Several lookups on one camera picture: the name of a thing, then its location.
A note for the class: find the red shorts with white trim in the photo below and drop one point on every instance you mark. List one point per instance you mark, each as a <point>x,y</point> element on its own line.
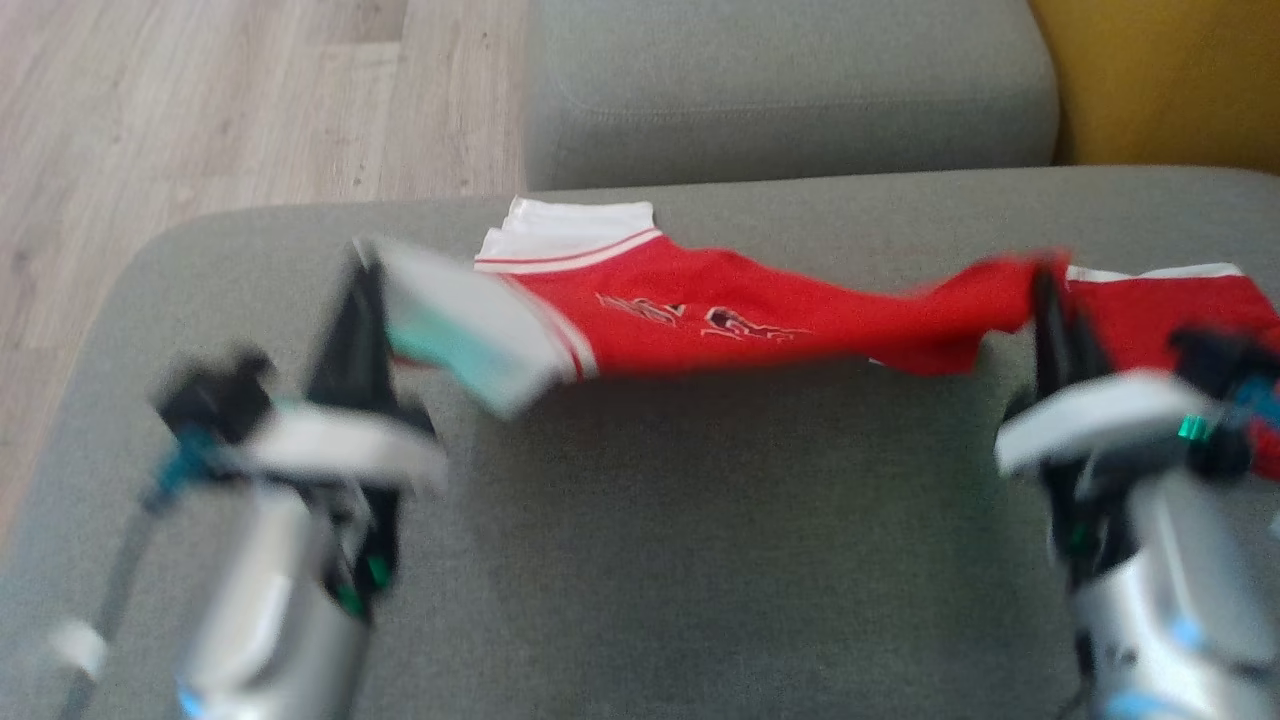
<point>1170,310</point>

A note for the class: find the large grey sofa chaise cushion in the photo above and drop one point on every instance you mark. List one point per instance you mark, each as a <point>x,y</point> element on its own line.
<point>700,520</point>

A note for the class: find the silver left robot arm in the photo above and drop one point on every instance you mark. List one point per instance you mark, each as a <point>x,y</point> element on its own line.
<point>270,610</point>

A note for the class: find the wide yellow sofa back cushion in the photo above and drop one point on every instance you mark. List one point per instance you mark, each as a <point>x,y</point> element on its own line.
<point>1170,80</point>

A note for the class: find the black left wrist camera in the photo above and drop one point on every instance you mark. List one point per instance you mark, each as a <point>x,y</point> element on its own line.
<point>210,400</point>

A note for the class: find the red basketball jersey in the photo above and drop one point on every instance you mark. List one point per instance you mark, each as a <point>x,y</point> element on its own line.
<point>720,310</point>

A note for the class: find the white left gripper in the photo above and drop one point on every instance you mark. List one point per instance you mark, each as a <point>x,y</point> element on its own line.
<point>340,445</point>

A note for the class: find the grey sofa seat cushion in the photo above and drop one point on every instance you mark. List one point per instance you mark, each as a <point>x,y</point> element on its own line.
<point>790,90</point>

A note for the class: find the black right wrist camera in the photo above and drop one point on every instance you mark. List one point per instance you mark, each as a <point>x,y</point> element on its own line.
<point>1225,370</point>

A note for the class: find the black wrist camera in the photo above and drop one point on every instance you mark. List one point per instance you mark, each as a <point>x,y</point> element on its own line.
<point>210,400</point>
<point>1225,370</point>

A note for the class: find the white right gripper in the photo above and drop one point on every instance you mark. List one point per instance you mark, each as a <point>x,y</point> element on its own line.
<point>1090,420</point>

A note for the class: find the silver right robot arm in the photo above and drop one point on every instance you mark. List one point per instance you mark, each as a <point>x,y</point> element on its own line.
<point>1180,600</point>

